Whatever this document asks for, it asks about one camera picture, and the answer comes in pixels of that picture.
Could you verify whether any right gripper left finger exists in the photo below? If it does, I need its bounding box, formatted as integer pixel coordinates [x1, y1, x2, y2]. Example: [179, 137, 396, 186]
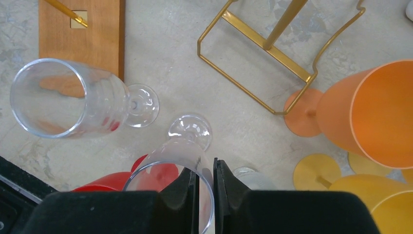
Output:
[22, 169, 197, 234]

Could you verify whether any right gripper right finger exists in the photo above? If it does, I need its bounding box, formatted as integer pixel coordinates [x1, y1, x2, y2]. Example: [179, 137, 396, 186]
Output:
[213, 158, 379, 234]

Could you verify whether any red plastic goblet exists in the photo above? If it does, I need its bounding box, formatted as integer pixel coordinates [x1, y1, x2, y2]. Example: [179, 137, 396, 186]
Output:
[73, 155, 179, 192]

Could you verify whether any clear wine glass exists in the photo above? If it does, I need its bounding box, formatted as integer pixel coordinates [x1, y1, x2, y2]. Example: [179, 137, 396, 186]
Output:
[123, 113, 215, 234]

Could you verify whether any gold swirl wine glass rack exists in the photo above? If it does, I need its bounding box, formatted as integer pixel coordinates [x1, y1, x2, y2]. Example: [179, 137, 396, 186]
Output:
[38, 0, 126, 80]

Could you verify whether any clear stemmed glass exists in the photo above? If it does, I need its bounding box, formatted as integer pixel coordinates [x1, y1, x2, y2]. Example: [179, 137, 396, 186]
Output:
[10, 58, 160, 139]

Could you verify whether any small clear tumbler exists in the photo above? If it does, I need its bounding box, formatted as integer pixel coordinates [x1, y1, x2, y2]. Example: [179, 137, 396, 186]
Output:
[233, 167, 277, 190]

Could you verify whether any yellow goblet rear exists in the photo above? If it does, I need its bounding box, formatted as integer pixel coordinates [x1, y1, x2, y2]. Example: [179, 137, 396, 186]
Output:
[347, 152, 394, 176]

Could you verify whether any yellow goblet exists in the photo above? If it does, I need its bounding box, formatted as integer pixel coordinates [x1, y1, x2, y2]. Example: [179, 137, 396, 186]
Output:
[347, 152, 394, 176]
[293, 154, 413, 234]

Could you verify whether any yellow goblet front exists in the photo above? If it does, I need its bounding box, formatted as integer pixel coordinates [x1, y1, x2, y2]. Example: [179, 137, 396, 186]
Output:
[293, 154, 413, 234]

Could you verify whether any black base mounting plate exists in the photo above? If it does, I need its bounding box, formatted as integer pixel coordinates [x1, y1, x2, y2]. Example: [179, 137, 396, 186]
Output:
[0, 157, 57, 234]

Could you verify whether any orange plastic goblet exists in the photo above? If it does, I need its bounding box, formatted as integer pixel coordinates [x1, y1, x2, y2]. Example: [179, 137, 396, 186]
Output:
[284, 59, 413, 169]

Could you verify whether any gold tall wire rack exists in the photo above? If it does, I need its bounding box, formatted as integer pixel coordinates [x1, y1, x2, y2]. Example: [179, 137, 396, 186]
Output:
[197, 0, 366, 116]

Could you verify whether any white pvc pipe frame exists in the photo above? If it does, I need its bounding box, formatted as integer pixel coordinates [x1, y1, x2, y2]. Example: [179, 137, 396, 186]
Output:
[405, 0, 413, 21]

